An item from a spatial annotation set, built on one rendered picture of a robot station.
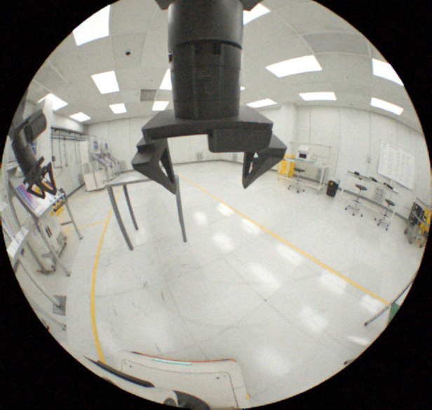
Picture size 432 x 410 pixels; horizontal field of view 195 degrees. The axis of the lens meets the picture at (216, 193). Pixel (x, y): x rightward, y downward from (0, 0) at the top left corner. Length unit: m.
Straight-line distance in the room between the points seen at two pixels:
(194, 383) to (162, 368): 0.16
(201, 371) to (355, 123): 5.85
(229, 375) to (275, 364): 0.41
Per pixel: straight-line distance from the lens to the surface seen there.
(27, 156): 0.42
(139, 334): 1.17
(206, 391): 0.81
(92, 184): 5.08
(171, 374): 0.81
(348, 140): 5.38
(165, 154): 0.16
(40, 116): 0.46
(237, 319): 1.08
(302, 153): 4.22
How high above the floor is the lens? 1.04
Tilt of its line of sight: 22 degrees down
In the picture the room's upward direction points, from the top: straight up
